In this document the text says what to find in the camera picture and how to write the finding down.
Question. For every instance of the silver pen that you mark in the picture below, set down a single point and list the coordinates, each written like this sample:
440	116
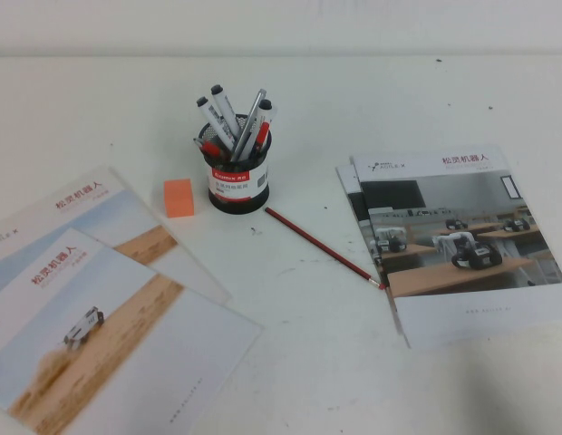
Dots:
251	118

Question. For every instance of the black mesh pen holder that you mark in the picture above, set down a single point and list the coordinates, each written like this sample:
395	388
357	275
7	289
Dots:
238	200

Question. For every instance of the red pencil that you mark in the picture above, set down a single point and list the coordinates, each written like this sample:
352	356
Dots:
322	247

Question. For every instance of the classroom robot brochure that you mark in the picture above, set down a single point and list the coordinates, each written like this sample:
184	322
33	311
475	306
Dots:
348	190
444	226

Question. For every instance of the red-capped marker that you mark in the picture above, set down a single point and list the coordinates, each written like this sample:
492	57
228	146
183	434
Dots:
263	133
211	147

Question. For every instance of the orange block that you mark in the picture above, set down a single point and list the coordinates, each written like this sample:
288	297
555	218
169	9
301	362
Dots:
177	199

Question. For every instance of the desert brochure with rover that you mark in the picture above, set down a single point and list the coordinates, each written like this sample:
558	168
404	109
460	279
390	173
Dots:
127	340

